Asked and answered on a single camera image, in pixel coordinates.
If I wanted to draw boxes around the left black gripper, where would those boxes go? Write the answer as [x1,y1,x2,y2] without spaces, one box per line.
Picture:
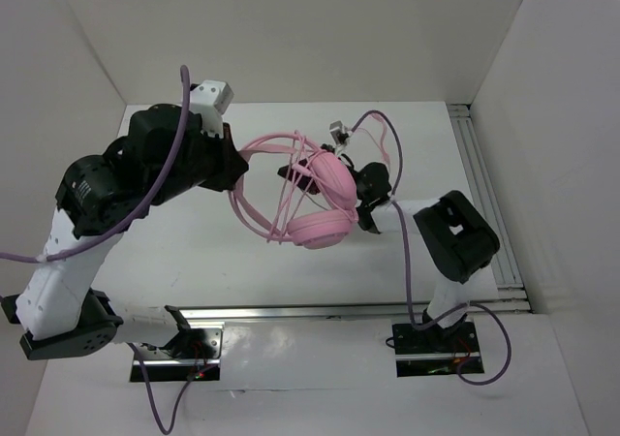
[148,118,249,206]

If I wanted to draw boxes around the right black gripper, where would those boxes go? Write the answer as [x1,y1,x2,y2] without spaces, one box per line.
[279,143,369,202]

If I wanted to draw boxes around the pink headphones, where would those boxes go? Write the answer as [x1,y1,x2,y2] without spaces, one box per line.
[228,132,358,250]

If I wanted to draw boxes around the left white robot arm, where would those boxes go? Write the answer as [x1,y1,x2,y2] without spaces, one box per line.
[2,102,248,361]

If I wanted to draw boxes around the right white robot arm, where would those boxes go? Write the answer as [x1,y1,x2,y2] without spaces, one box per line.
[346,162,500,351]

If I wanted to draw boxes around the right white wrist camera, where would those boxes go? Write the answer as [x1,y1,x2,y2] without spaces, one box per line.
[328,120,351,147]

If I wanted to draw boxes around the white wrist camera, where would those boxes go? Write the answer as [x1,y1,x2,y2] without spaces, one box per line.
[190,80,234,139]
[328,120,351,147]

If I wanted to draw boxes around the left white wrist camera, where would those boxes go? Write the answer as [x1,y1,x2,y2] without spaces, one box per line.
[190,80,234,139]

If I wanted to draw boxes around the aluminium front rail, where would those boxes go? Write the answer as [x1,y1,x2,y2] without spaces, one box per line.
[179,303,408,321]

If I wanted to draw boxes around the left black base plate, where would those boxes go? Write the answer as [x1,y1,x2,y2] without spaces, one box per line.
[136,322,224,383]

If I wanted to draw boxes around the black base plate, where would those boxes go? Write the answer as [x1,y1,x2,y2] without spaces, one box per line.
[386,322,484,378]
[136,322,224,383]

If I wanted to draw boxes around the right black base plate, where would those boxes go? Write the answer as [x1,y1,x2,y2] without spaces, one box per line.
[386,322,484,378]

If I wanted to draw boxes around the aluminium side rail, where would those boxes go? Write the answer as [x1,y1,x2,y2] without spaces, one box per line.
[447,104,532,313]

